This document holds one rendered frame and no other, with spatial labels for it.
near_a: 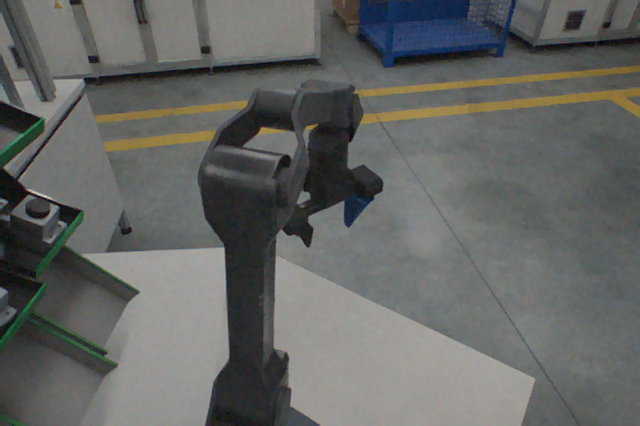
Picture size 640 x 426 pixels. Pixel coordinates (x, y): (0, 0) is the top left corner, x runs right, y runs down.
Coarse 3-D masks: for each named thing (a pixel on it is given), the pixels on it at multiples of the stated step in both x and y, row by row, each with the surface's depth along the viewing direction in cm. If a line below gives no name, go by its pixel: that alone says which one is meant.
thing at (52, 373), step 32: (32, 320) 65; (32, 352) 67; (64, 352) 69; (96, 352) 69; (0, 384) 62; (32, 384) 64; (64, 384) 67; (96, 384) 71; (0, 416) 57; (32, 416) 63; (64, 416) 65
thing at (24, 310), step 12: (0, 276) 58; (12, 276) 58; (24, 276) 58; (12, 288) 58; (24, 288) 59; (36, 288) 59; (12, 300) 57; (24, 300) 58; (36, 300) 57; (24, 312) 55; (12, 324) 53; (12, 336) 54; (0, 348) 52
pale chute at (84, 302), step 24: (72, 264) 79; (48, 288) 75; (72, 288) 78; (96, 288) 81; (120, 288) 82; (48, 312) 73; (72, 312) 76; (96, 312) 78; (120, 312) 82; (72, 336) 70; (96, 336) 76
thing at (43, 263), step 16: (0, 176) 67; (0, 192) 68; (16, 192) 69; (32, 192) 68; (64, 208) 70; (0, 240) 63; (64, 240) 66; (0, 256) 59; (16, 256) 63; (32, 256) 64; (48, 256) 63; (16, 272) 61; (32, 272) 60
